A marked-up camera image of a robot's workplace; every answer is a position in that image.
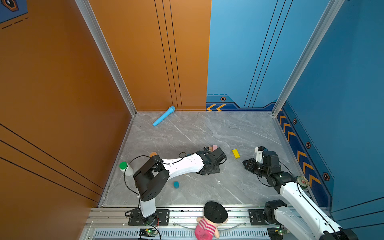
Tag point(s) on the doll with black hat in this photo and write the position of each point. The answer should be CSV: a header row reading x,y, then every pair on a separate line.
x,y
214,215

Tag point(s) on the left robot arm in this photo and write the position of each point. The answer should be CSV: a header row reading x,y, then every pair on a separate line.
x,y
152,176

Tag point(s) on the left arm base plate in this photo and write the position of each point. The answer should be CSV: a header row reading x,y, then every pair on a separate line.
x,y
159,218

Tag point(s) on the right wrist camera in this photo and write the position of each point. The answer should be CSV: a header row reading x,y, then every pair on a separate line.
x,y
259,154

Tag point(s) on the large teal cylinder block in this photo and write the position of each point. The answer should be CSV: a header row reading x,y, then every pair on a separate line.
x,y
176,185

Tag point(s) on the aluminium front rail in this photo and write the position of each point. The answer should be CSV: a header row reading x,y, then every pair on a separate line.
x,y
111,224

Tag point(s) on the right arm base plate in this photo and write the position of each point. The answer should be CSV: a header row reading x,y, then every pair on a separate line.
x,y
257,217

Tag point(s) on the blue toy microphone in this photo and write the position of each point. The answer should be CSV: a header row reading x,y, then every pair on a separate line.
x,y
164,115

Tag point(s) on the orange tape roll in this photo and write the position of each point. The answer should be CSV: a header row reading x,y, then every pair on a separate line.
x,y
153,154

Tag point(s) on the green beverage can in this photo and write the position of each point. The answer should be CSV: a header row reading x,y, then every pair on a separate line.
x,y
302,182

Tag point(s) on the yellow wood block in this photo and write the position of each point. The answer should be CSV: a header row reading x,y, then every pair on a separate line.
x,y
236,153

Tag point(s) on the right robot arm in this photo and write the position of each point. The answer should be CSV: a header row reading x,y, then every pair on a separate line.
x,y
300,204

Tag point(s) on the green cap white bottle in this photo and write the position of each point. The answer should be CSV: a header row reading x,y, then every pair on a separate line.
x,y
126,169

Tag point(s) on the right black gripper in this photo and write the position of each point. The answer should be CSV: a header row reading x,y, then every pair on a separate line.
x,y
249,167

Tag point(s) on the green circuit board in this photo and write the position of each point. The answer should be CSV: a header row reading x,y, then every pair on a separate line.
x,y
148,234

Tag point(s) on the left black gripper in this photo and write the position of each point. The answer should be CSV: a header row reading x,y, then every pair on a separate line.
x,y
217,170

